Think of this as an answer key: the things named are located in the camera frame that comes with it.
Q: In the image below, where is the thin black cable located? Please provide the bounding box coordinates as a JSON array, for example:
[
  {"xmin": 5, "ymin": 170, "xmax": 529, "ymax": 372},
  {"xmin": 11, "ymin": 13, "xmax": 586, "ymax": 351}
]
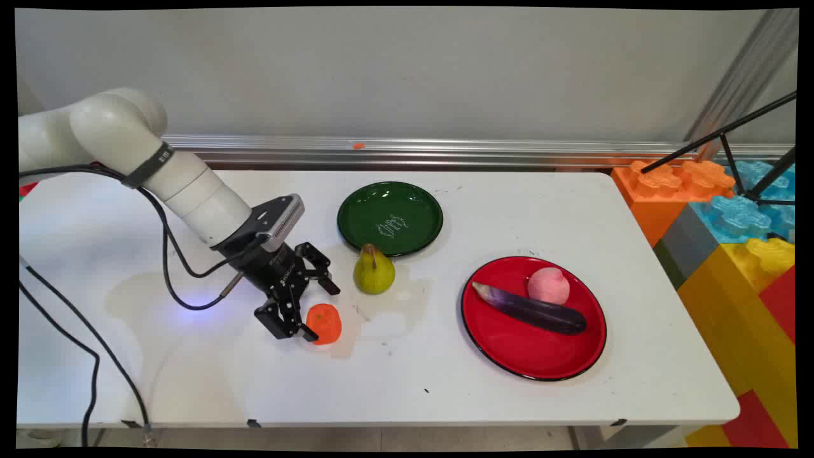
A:
[{"xmin": 18, "ymin": 164, "xmax": 261, "ymax": 447}]

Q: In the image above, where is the orange giant toy block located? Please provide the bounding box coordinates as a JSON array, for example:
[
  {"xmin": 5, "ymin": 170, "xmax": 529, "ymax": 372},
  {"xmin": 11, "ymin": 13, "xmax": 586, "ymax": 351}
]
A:
[{"xmin": 610, "ymin": 159, "xmax": 736, "ymax": 247}]

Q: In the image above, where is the yellow giant toy block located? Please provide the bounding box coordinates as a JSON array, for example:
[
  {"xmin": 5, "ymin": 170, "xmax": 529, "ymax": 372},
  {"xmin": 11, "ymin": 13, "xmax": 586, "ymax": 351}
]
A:
[{"xmin": 677, "ymin": 237, "xmax": 797, "ymax": 447}]

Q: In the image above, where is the dark purple toy eggplant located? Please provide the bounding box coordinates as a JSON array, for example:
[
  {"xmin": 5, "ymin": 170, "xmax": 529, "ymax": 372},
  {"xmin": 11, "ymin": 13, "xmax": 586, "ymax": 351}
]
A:
[{"xmin": 471, "ymin": 282, "xmax": 588, "ymax": 336}]

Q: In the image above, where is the red round plate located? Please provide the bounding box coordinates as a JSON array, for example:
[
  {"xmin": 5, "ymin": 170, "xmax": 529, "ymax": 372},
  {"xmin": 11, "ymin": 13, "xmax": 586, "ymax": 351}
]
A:
[{"xmin": 460, "ymin": 256, "xmax": 608, "ymax": 382}]

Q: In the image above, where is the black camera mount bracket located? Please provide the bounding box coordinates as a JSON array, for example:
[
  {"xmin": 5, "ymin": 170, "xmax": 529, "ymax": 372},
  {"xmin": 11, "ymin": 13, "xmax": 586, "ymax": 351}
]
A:
[{"xmin": 237, "ymin": 202, "xmax": 284, "ymax": 250}]

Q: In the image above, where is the grey giant toy block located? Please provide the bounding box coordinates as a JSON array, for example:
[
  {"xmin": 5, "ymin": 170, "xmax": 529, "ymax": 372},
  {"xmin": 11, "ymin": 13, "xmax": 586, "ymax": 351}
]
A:
[{"xmin": 654, "ymin": 204, "xmax": 722, "ymax": 291}]

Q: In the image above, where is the aluminium wall rail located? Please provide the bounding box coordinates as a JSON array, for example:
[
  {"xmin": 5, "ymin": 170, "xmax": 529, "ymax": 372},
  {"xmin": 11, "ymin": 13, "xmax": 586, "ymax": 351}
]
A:
[{"xmin": 162, "ymin": 135, "xmax": 796, "ymax": 170}]

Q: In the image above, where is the blue giant toy block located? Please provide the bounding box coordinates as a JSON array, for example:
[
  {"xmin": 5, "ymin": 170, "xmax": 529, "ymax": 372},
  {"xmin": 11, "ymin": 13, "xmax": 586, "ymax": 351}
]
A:
[{"xmin": 690, "ymin": 160, "xmax": 796, "ymax": 245}]

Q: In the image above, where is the aluminium frame post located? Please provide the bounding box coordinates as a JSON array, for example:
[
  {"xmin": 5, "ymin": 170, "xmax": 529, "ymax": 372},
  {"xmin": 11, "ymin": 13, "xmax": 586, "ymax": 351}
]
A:
[{"xmin": 684, "ymin": 8, "xmax": 799, "ymax": 160}]

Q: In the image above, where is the orange toy mandarin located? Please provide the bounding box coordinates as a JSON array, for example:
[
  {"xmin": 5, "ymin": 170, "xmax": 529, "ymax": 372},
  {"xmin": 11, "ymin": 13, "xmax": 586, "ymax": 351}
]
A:
[{"xmin": 305, "ymin": 303, "xmax": 343, "ymax": 346}]

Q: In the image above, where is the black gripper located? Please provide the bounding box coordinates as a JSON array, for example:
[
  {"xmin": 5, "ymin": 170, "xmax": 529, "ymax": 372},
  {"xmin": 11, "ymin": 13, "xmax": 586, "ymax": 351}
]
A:
[{"xmin": 219, "ymin": 235, "xmax": 341, "ymax": 343}]

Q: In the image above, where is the pink toy peach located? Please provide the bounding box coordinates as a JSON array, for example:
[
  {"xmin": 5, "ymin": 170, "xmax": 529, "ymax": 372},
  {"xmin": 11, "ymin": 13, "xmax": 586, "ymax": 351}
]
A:
[{"xmin": 527, "ymin": 267, "xmax": 571, "ymax": 306}]

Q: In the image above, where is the black cable strap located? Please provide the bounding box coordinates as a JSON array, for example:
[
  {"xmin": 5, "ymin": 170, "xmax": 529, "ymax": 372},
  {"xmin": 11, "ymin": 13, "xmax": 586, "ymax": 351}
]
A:
[{"xmin": 121, "ymin": 141, "xmax": 176, "ymax": 190}]

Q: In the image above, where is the red giant toy block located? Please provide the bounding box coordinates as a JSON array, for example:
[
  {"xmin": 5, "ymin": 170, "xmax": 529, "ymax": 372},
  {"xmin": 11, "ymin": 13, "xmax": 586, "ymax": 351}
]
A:
[{"xmin": 757, "ymin": 267, "xmax": 797, "ymax": 345}]

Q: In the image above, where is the yellow-green toy pear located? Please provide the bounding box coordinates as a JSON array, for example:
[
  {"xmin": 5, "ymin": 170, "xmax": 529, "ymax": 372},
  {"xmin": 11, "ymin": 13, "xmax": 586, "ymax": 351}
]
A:
[{"xmin": 353, "ymin": 243, "xmax": 396, "ymax": 295}]

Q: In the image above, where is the dark green round plate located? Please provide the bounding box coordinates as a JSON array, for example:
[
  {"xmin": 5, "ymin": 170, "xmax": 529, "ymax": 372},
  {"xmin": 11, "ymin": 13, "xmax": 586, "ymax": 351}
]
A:
[{"xmin": 336, "ymin": 181, "xmax": 445, "ymax": 258}]

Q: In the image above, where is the black tripod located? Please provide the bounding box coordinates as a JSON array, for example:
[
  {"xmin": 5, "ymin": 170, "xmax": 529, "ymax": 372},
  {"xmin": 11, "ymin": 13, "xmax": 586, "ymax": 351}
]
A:
[{"xmin": 640, "ymin": 91, "xmax": 797, "ymax": 207}]

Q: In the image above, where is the black cable with metal plug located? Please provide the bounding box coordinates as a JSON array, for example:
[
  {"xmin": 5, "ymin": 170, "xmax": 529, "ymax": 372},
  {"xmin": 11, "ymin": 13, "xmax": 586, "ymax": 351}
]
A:
[{"xmin": 18, "ymin": 164, "xmax": 245, "ymax": 447}]

